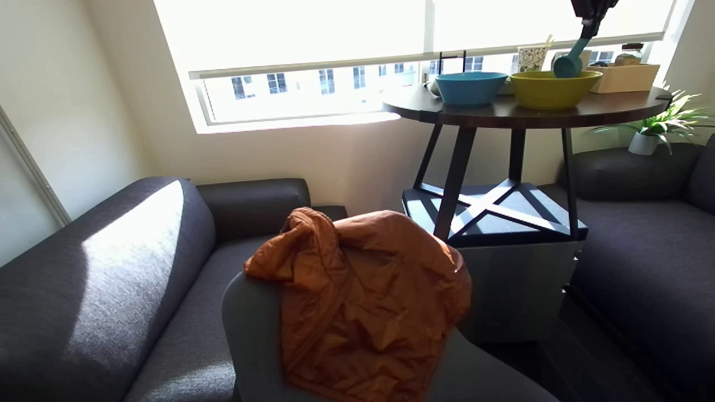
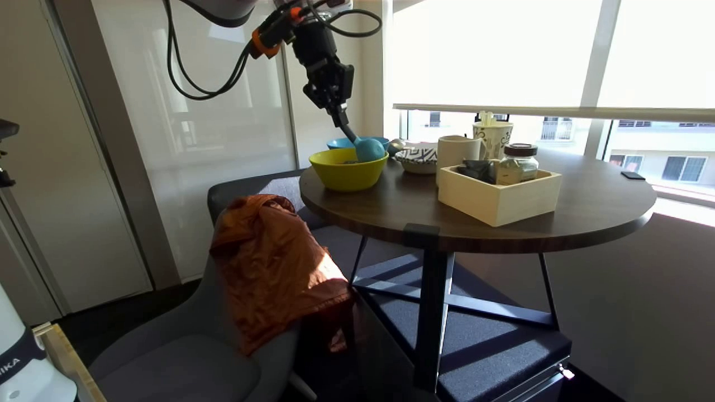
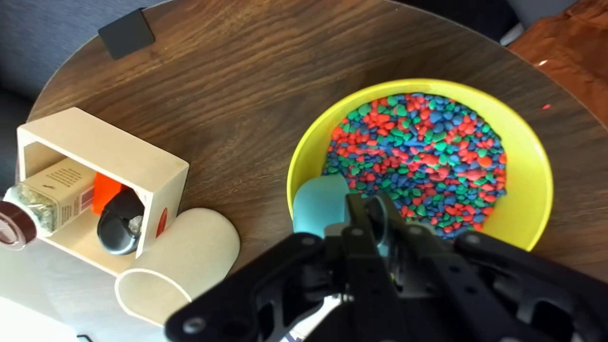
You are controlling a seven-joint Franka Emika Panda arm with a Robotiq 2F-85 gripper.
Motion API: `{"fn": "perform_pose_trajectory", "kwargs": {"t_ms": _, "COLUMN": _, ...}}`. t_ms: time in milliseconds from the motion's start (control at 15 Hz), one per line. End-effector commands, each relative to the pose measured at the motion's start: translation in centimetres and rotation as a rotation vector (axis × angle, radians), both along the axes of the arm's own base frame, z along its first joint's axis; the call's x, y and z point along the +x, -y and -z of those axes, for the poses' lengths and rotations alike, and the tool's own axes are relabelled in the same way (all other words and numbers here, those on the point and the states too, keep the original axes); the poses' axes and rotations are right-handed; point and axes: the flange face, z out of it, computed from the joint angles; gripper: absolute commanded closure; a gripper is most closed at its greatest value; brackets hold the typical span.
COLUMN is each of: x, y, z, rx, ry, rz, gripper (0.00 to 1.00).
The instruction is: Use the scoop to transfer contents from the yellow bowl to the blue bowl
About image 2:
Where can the olive packet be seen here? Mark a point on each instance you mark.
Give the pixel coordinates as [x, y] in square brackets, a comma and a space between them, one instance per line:
[516, 174]

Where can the grey Franka robot arm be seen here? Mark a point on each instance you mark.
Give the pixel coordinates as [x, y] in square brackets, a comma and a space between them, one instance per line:
[315, 37]

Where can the glass jar with dark lid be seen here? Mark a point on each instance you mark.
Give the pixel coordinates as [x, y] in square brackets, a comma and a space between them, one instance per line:
[522, 155]

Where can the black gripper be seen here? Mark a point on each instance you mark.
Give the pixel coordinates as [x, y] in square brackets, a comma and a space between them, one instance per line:
[327, 84]

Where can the orange crumpled jacket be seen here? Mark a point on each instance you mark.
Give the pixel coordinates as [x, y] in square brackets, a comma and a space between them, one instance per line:
[277, 275]

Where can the dark grey round object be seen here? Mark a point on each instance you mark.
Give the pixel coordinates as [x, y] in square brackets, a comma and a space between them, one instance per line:
[478, 174]

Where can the white device with black band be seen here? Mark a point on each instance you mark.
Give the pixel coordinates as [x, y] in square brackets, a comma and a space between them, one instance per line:
[26, 365]

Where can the dark grey fabric sofa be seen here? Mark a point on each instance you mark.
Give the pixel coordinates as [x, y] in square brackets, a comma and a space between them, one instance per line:
[246, 186]
[649, 320]

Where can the patterned paper cup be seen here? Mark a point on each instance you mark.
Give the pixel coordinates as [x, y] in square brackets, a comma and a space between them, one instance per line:
[493, 138]

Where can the teal blue bowl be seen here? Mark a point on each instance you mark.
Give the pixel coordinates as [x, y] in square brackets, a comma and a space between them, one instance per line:
[370, 151]

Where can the black table edge clip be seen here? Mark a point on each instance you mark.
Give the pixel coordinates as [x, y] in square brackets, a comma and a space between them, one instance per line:
[634, 178]

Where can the grey upholstered chair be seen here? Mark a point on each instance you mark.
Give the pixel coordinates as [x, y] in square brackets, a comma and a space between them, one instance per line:
[180, 365]

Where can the white roller blind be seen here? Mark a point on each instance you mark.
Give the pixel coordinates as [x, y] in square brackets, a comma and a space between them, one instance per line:
[507, 53]

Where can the light wooden plank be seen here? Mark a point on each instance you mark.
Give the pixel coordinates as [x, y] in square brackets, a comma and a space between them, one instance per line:
[69, 361]

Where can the round dark wood table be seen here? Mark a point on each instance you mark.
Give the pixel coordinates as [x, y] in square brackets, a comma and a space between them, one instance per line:
[404, 205]

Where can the cream cylindrical mug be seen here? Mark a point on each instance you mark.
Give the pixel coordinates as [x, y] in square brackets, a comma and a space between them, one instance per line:
[458, 152]

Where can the patterned paper bowl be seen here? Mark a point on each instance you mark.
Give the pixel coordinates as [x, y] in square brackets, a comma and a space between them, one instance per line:
[416, 159]

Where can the yellow plastic bowl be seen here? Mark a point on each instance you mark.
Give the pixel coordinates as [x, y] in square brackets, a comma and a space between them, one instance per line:
[347, 178]

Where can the light wooden box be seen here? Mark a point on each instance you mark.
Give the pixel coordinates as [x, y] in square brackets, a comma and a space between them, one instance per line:
[500, 202]

